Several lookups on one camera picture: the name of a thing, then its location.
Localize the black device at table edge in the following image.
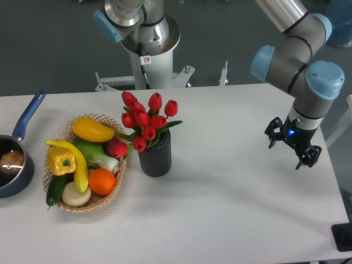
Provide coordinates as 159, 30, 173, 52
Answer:
331, 223, 351, 252

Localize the blue translucent container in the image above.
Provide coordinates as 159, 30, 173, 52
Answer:
326, 0, 351, 47

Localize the green cucumber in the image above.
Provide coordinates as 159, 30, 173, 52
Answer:
46, 174, 72, 207

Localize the yellow mango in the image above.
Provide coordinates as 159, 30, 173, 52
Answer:
72, 117, 115, 142

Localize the orange fruit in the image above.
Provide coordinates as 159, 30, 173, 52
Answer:
89, 168, 116, 195

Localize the white frame at right edge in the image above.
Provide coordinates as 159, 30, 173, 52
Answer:
325, 95, 351, 148

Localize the blue saucepan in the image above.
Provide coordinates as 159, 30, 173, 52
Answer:
1, 90, 46, 198

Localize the yellow bell pepper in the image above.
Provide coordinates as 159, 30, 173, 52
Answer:
47, 147, 76, 176

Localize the white round onion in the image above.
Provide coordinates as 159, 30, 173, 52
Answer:
62, 181, 91, 207

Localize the dark ribbed vase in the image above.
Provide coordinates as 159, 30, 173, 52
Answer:
138, 130, 172, 177

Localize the yellow curved squash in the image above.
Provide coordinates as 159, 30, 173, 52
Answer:
45, 140, 89, 193

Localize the dark red radish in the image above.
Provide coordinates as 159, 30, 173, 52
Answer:
106, 135, 120, 157

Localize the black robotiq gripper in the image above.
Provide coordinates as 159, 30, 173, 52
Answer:
265, 117, 322, 169

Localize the black cable on pedestal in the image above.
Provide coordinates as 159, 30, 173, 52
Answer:
137, 42, 151, 90

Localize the red tulip bouquet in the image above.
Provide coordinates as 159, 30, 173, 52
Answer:
112, 91, 182, 158

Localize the green lettuce bok choy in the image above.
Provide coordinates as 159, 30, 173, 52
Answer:
74, 138, 119, 174

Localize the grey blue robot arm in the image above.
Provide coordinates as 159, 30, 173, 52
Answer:
93, 1, 344, 167

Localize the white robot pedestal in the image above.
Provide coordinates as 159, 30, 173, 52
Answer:
95, 13, 195, 91

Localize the brown food in pan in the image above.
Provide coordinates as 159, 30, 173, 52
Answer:
1, 151, 24, 174

